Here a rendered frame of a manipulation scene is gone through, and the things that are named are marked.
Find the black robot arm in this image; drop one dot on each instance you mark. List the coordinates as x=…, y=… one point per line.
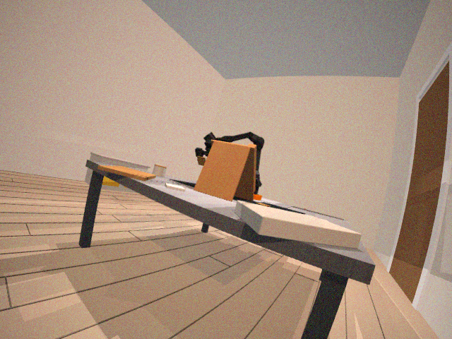
x=259, y=141

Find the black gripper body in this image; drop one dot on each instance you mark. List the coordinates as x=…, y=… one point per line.
x=204, y=152

